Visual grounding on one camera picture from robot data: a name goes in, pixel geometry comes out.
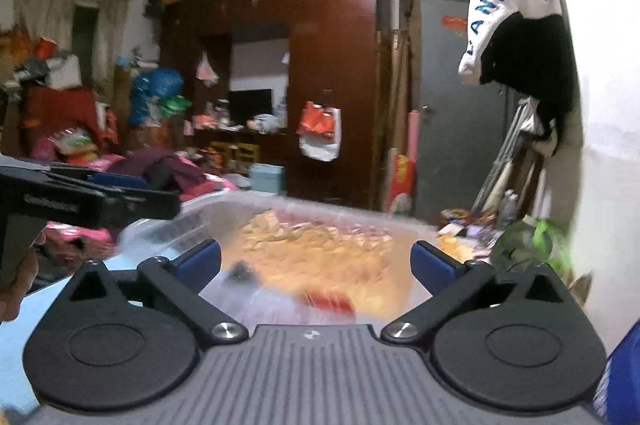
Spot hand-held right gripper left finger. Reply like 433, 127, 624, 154
66, 239, 250, 349

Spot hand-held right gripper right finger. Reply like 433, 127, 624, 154
380, 240, 572, 347

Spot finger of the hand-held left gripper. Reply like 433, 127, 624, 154
97, 186, 182, 222
47, 167, 152, 192

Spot clear plastic storage box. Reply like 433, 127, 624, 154
117, 194, 442, 322

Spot person's left hand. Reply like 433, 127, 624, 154
0, 229, 48, 322

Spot maroon clothing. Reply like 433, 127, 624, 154
107, 148, 206, 203

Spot red printed bag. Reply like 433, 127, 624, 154
390, 152, 416, 213

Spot red cloth pile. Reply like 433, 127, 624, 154
22, 85, 118, 156

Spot clear plastic bottle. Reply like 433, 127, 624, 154
497, 190, 521, 228

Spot blue plastic bag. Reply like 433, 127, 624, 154
129, 69, 185, 128

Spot green plastic bag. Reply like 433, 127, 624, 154
492, 219, 571, 278

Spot teal box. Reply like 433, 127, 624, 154
249, 164, 286, 196

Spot pile of orange snack packets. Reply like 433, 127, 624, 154
240, 211, 417, 321

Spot metal crutches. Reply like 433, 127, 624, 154
472, 97, 538, 213

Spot pink roll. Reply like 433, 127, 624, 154
407, 107, 426, 160

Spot small pink plastic bag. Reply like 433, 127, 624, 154
196, 52, 220, 86

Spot beige curtain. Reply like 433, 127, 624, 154
12, 0, 76, 52
92, 0, 132, 90

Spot black monitor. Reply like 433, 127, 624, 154
228, 89, 274, 126

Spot red paper cup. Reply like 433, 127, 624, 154
34, 36, 57, 60

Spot grey door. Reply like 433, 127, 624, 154
407, 0, 521, 221

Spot red and white plastic bag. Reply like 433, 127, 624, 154
298, 101, 342, 162

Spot black hanging garment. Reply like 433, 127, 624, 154
479, 12, 576, 156

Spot blue printed cloth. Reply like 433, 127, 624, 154
595, 334, 640, 425

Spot brown wooden wardrobe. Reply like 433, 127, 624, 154
160, 0, 393, 210

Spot red door sticker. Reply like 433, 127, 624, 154
442, 15, 471, 36

